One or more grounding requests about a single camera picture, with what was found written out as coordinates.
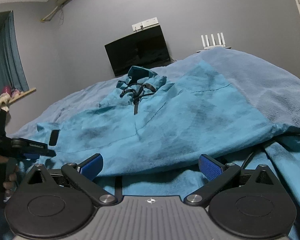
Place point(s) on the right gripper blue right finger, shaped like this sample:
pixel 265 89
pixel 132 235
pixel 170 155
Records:
pixel 219 176

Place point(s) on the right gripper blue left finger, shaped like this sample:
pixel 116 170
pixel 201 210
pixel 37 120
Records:
pixel 81 177

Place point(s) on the teal hooded sweatshirt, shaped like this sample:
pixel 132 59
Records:
pixel 152 134

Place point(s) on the person's left hand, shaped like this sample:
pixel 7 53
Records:
pixel 9 182

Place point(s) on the plush toy on sill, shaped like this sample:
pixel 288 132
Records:
pixel 7 95

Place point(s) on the wooden window sill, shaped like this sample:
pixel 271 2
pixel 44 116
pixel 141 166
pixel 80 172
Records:
pixel 22 95

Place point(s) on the blue window curtain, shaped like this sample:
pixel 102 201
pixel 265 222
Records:
pixel 11 69

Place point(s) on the blue bed blanket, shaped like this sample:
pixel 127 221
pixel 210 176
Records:
pixel 274 91

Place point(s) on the white wifi router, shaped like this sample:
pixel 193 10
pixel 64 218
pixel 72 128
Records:
pixel 213 41

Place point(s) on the black flat screen television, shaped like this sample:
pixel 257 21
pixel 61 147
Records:
pixel 146 48

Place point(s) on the white wall power strip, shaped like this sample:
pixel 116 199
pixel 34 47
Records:
pixel 145 24

